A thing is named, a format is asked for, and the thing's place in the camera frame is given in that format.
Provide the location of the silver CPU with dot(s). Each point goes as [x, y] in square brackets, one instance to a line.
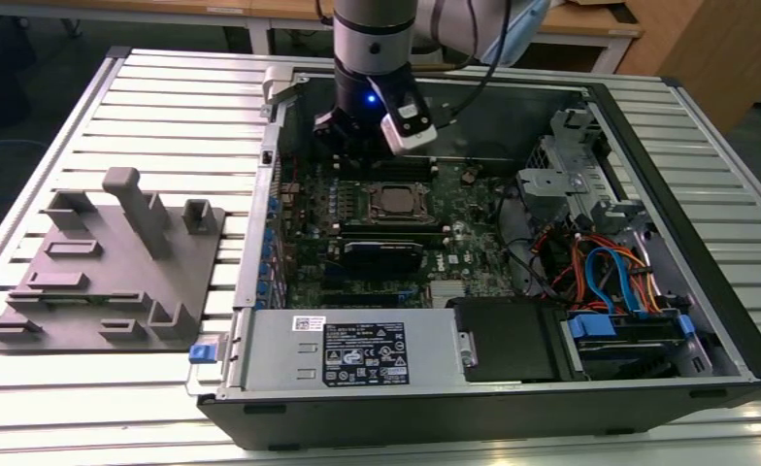
[402, 201]

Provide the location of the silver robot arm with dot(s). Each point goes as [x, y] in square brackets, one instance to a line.
[374, 29]

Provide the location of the black RAM slot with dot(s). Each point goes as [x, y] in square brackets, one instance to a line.
[387, 224]
[414, 169]
[414, 175]
[414, 158]
[387, 228]
[414, 164]

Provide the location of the CPU socket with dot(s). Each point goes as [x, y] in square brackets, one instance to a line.
[373, 188]

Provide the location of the black expansion slot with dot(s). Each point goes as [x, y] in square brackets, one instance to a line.
[362, 300]

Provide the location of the black plastic cover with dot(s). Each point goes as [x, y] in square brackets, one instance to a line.
[510, 340]

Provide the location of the black graphics card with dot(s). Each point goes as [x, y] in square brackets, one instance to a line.
[381, 257]

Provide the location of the metal disk bay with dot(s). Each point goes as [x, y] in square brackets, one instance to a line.
[550, 187]

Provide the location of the green motherboard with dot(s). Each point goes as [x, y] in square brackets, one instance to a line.
[478, 242]

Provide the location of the wooden desk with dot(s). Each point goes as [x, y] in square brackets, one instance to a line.
[582, 22]

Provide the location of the silver heatsink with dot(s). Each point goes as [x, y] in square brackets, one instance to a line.
[449, 287]

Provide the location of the black power supply label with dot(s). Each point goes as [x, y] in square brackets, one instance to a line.
[365, 354]

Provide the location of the grey parts rack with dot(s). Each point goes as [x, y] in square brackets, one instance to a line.
[128, 291]

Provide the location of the silver power supply unit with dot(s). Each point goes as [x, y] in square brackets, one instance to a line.
[278, 349]

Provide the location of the wooden cabinet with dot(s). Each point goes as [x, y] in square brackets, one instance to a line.
[725, 48]

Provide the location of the blue case latch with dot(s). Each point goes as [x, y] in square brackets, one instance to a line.
[200, 354]

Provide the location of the blue disk carrier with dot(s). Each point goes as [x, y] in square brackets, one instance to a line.
[591, 327]

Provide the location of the black PC case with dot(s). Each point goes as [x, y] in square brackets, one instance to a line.
[419, 417]

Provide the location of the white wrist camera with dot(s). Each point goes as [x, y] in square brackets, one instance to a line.
[410, 128]

